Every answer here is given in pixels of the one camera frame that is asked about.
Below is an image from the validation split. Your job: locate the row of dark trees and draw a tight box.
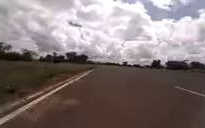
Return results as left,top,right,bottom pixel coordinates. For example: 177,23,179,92
0,41,90,64

